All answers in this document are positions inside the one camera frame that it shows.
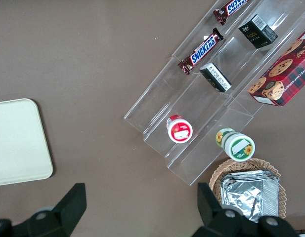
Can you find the clear acrylic tiered display stand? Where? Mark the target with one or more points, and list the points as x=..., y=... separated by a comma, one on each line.
x=211, y=108

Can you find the small black carton box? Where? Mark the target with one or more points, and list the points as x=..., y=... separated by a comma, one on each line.
x=257, y=32
x=216, y=77

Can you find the stack of foil containers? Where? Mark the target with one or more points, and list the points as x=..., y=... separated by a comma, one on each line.
x=248, y=195

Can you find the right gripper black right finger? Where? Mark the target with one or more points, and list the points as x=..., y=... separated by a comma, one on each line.
x=211, y=217

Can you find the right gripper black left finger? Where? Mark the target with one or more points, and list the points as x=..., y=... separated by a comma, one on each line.
x=63, y=212

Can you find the light wicker basket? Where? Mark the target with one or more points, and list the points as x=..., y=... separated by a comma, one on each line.
x=216, y=177

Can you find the Snickers chocolate bar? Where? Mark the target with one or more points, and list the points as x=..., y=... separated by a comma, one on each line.
x=230, y=10
x=200, y=51

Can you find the red tartan cookie box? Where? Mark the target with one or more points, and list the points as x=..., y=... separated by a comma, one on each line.
x=285, y=74

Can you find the red lid white jar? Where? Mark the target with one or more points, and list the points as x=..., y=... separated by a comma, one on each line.
x=180, y=132

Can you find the green lid sunflower jar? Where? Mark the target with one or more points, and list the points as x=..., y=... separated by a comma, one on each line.
x=240, y=148

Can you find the beige rectangular tray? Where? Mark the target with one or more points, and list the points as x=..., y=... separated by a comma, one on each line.
x=18, y=140

